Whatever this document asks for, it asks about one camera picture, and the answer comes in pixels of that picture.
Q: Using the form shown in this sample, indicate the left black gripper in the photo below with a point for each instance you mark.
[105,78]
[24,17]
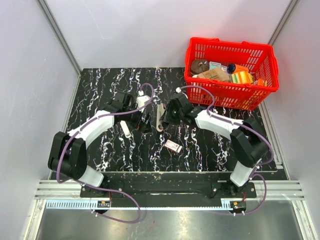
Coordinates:
[142,127]

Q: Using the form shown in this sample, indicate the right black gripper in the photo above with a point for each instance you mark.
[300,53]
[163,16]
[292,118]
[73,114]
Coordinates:
[167,118]

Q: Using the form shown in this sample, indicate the white staple remover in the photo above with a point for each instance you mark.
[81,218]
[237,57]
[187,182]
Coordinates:
[125,129]

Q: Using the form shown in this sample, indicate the red white staple box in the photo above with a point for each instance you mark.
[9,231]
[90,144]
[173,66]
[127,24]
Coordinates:
[173,146]

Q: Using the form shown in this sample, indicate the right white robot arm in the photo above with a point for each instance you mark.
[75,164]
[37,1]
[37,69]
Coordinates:
[247,138]

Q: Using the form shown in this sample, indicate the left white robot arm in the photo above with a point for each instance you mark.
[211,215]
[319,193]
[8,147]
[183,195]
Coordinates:
[68,154]

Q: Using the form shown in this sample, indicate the brown round object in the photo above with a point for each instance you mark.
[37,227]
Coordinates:
[199,66]

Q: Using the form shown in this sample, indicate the brown cardboard box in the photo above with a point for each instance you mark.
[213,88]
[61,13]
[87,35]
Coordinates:
[217,74]

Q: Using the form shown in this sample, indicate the teal white small box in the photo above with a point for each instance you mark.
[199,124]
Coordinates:
[213,65]

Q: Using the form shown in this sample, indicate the dark blue bottle cap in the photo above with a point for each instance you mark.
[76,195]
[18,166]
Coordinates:
[231,68]

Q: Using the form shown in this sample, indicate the yellow green striped box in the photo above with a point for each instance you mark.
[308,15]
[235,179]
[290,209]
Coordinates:
[241,77]

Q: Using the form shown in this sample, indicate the red plastic basket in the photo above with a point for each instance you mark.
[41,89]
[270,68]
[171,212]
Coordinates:
[257,57]

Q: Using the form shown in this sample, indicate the orange package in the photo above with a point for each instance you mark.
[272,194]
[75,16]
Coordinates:
[260,82]

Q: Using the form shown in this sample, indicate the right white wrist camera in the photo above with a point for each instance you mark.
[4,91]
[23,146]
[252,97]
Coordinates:
[178,90]

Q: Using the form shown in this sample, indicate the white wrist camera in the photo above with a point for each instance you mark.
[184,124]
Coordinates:
[142,100]
[178,90]

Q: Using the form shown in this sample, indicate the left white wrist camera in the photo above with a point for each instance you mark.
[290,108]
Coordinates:
[142,100]

